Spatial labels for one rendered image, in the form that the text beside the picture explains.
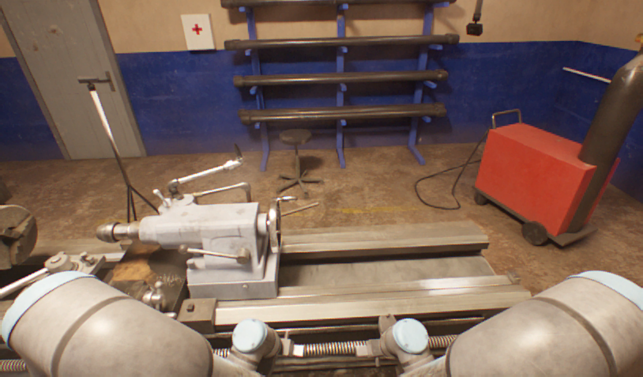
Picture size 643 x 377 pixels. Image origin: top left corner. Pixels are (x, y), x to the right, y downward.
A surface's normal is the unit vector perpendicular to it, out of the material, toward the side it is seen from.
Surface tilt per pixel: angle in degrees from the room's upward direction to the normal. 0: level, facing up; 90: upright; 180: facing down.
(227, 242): 76
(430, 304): 36
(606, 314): 15
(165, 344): 45
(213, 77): 90
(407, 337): 19
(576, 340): 24
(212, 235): 82
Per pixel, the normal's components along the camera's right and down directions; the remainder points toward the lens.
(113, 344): 0.38, -0.56
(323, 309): 0.01, -0.40
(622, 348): 0.26, -0.29
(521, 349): -0.58, -0.54
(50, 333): -0.26, -0.44
